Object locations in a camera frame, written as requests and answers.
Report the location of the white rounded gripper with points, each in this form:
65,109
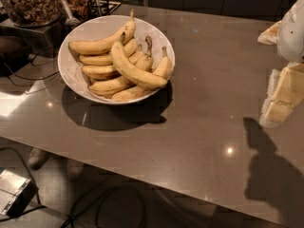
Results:
292,32

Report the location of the curved yellow banana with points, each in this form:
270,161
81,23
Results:
131,72

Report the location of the right short yellow banana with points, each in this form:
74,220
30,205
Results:
164,67

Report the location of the middle yellow banana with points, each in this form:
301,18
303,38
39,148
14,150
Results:
142,60

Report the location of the bottom yellow banana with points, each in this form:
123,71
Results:
129,94

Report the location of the lower left yellow banana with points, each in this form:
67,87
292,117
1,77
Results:
109,87

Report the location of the top long yellow banana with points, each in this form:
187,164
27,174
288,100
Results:
101,46

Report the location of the white ceramic bowl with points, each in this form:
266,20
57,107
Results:
98,28

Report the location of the glass jar of nuts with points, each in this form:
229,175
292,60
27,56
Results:
32,13

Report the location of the silver metal box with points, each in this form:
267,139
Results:
16,192

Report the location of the black wire rack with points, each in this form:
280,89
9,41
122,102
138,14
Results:
101,8

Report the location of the white handled scoop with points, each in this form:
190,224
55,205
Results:
70,19

